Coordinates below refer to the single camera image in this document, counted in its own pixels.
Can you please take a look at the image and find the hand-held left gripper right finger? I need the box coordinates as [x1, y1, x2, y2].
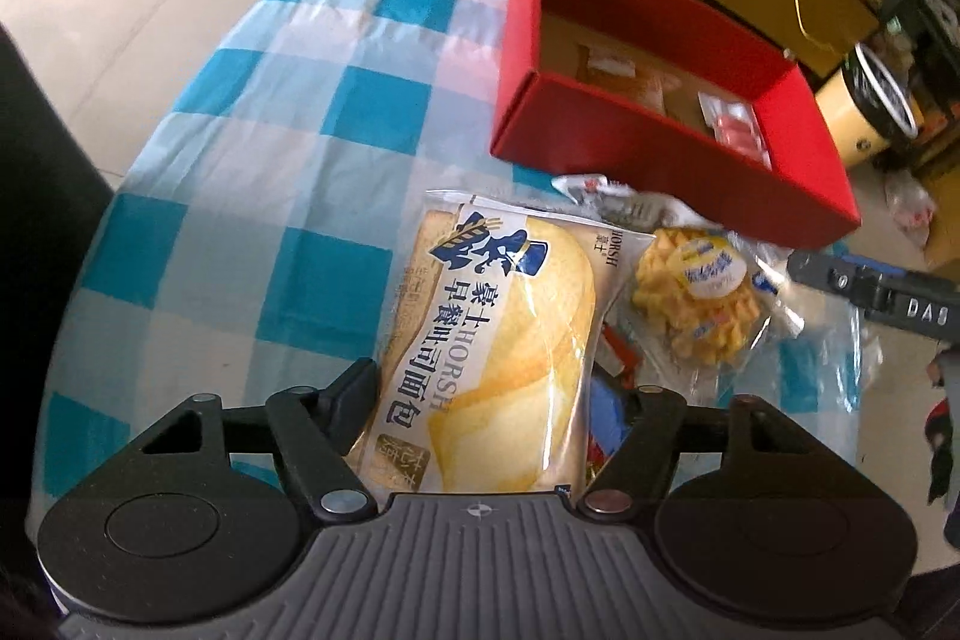
[574, 376, 800, 522]

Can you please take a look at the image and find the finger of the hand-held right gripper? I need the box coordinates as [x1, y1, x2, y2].
[786, 248, 895, 313]
[855, 261, 913, 287]

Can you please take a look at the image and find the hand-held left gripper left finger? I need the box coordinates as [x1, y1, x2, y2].
[129, 356, 380, 525]

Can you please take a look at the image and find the yellow waffle packet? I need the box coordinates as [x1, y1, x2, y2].
[607, 224, 807, 405]

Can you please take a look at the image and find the yellow toast bread packet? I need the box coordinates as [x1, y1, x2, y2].
[345, 188, 653, 497]

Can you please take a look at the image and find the white snack pouch red label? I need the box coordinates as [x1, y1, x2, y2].
[551, 173, 721, 236]

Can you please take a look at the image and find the red cardboard box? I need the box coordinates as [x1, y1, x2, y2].
[489, 0, 862, 250]

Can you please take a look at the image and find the small red candy wrapper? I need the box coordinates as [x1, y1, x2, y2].
[598, 321, 640, 387]

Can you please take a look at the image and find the clear plastic bag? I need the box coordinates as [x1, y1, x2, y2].
[883, 167, 938, 247]

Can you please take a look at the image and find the yellow black trash bin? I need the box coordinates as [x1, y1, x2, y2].
[814, 44, 925, 169]

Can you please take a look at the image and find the red white snack packet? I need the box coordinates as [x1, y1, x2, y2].
[696, 91, 775, 170]

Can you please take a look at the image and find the blue white checkered cloth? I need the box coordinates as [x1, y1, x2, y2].
[30, 0, 886, 536]

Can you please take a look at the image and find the orange brown snack packet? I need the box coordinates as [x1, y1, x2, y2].
[581, 41, 680, 112]

